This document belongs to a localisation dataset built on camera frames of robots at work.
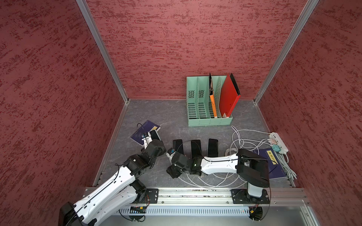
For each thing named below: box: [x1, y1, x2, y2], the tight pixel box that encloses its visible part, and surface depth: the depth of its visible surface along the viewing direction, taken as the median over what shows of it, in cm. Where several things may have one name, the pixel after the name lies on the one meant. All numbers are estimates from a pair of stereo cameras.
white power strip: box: [269, 132, 289, 154], surface depth 95 cm
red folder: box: [219, 73, 241, 117], surface depth 102 cm
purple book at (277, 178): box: [252, 147, 293, 188], surface depth 86 cm
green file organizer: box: [185, 75, 233, 127], surface depth 105 cm
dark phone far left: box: [147, 129, 162, 141], surface depth 79 cm
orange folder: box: [208, 72, 218, 119], surface depth 91 cm
